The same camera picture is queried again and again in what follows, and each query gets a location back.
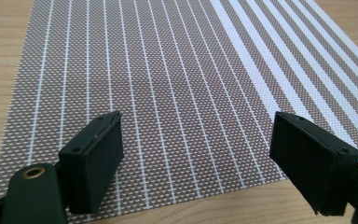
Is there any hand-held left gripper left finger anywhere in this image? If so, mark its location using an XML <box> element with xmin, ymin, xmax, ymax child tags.
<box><xmin>58</xmin><ymin>110</ymin><xmax>125</xmax><ymax>216</ymax></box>

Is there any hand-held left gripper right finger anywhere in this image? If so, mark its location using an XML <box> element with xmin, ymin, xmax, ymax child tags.
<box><xmin>268</xmin><ymin>111</ymin><xmax>358</xmax><ymax>217</ymax></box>

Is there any brown white striped woven placemat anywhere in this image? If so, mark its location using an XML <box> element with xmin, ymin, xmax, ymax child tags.
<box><xmin>0</xmin><ymin>0</ymin><xmax>358</xmax><ymax>223</ymax></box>

